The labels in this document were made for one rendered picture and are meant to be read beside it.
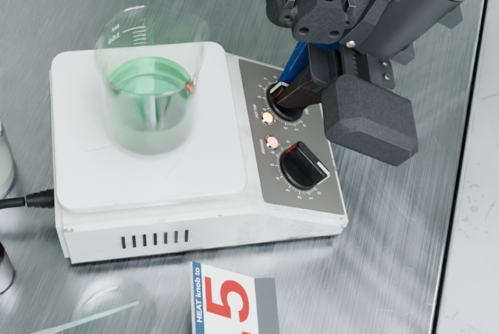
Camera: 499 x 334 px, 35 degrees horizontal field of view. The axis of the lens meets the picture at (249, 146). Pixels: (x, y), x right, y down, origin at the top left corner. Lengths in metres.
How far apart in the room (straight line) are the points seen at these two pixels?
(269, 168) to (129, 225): 0.10
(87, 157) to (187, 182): 0.07
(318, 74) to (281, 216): 0.10
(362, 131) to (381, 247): 0.16
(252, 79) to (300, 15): 0.14
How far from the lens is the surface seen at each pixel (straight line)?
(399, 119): 0.48
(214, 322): 0.53
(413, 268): 0.60
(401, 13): 0.49
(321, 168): 0.55
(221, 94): 0.54
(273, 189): 0.54
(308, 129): 0.59
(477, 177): 0.65
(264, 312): 0.57
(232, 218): 0.53
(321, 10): 0.45
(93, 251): 0.55
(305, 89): 0.55
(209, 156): 0.52
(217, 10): 0.70
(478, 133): 0.67
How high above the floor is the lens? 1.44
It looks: 60 degrees down
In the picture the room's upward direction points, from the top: 10 degrees clockwise
